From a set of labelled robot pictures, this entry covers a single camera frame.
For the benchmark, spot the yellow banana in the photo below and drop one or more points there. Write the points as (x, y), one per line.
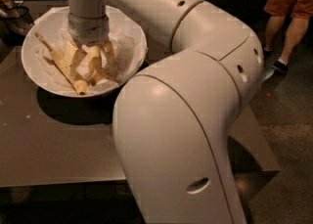
(95, 65)
(63, 66)

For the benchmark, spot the white paper liner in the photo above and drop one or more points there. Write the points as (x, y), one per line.
(130, 52)

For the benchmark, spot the white bowl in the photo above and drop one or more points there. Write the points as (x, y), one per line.
(32, 65)

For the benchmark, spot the person in orange shorts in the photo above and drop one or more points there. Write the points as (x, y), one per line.
(300, 12)

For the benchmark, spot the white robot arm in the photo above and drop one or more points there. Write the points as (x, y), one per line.
(171, 120)

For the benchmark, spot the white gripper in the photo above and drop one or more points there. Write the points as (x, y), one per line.
(88, 29)

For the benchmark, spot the black wire basket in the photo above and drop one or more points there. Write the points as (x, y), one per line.
(15, 24)

